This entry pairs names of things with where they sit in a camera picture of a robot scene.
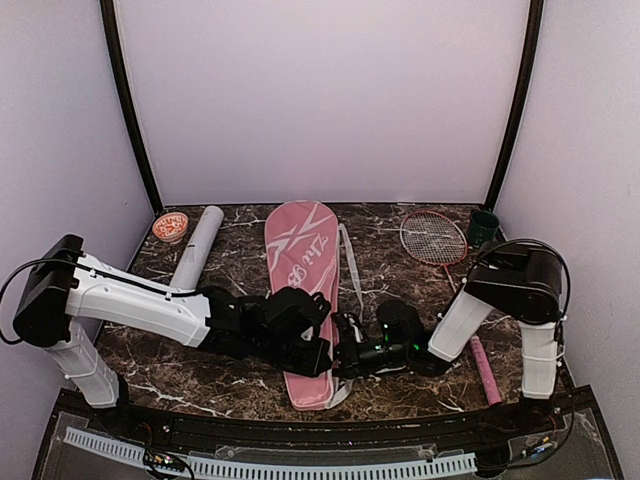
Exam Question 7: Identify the white slotted cable duct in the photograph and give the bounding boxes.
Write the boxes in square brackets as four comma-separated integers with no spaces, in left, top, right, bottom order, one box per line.
[63,427,477,479]

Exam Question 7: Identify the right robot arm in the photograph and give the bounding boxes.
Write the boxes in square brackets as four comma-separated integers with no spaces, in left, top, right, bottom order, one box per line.
[332,239,571,434]

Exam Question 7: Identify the red patterned bowl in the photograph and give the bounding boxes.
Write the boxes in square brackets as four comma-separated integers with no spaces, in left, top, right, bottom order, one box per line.
[152,212,189,244]

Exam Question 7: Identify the black frame post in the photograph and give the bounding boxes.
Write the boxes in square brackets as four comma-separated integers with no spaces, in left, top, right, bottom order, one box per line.
[484,0,545,211]
[99,0,164,216]

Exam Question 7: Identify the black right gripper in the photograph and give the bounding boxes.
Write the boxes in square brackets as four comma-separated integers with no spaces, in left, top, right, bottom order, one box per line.
[324,334,411,379]

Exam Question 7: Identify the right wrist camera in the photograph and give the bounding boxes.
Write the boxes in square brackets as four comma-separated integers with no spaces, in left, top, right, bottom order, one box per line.
[331,312,367,343]

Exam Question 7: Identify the pink badminton racket right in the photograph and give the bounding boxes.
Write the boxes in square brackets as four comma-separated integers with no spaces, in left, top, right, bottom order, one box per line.
[400,210,502,407]

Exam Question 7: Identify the left black frame post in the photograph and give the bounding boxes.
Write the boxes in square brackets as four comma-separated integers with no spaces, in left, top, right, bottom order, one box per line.
[99,0,164,216]

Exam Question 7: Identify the black front rail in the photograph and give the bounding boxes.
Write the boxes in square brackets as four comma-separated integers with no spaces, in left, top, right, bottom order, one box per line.
[54,387,571,454]

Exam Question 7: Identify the right black frame post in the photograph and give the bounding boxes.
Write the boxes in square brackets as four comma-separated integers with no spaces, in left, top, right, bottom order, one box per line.
[484,0,545,211]

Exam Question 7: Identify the white shuttlecock tube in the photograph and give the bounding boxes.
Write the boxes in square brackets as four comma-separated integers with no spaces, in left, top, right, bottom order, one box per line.
[170,206,224,290]

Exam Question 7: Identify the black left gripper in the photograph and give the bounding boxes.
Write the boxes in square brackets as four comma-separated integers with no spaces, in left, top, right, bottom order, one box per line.
[253,335,332,378]

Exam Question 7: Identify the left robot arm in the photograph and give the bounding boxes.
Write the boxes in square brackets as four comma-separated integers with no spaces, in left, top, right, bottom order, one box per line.
[5,234,333,436]

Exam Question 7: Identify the dark green cup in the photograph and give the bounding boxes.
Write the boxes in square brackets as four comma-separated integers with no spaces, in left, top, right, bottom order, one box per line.
[467,210,500,248]

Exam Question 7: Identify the pink racket cover bag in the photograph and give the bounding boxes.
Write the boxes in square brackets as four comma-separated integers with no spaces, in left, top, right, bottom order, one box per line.
[264,201,364,411]

